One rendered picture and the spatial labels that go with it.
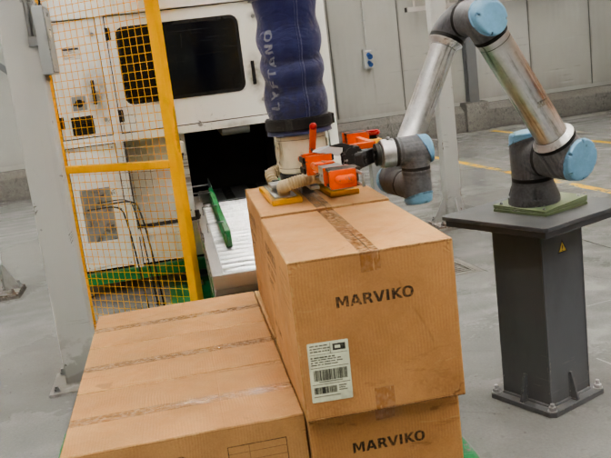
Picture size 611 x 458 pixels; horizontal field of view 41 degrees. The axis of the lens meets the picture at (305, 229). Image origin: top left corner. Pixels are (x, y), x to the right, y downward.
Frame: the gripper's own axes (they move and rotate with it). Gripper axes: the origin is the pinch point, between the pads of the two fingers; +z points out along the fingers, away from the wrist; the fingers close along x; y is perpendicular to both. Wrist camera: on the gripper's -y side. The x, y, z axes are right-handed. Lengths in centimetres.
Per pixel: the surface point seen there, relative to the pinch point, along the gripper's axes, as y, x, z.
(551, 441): 3, -108, -70
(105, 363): 4, -53, 74
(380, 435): -58, -63, 2
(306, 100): 17.1, 18.8, -1.7
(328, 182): -29.0, -1.5, 2.3
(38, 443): 79, -107, 117
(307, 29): 19.1, 41.0, -5.2
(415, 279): -64, -22, -10
